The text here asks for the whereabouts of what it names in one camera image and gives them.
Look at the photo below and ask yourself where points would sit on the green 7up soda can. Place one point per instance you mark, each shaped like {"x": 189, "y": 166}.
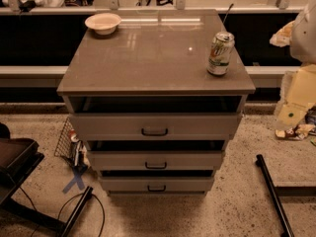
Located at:
{"x": 220, "y": 52}

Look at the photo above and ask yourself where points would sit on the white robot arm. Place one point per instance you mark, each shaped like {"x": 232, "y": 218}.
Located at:
{"x": 299, "y": 35}

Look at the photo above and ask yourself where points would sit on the white paper bowl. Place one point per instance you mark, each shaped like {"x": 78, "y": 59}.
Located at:
{"x": 104, "y": 23}

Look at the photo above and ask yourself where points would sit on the grey drawer cabinet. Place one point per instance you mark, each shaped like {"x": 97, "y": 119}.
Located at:
{"x": 154, "y": 63}

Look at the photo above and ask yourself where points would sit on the top grey drawer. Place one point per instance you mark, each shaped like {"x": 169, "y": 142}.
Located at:
{"x": 90, "y": 127}

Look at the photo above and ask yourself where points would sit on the grey drawer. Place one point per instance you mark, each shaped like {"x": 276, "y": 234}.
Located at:
{"x": 90, "y": 127}
{"x": 156, "y": 185}
{"x": 101, "y": 161}

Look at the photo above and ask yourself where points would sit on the middle grey drawer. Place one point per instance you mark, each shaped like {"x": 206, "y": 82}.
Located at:
{"x": 101, "y": 161}

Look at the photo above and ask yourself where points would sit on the bottom grey drawer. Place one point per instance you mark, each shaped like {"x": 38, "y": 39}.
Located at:
{"x": 156, "y": 185}

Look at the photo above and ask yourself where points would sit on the crumpled snack wrapper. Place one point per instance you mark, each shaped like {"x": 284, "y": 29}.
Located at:
{"x": 298, "y": 133}

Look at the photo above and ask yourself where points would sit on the black metal floor bar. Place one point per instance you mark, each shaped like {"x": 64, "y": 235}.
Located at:
{"x": 287, "y": 231}

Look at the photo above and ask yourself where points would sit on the wire mesh basket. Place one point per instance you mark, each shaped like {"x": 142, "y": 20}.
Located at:
{"x": 70, "y": 148}

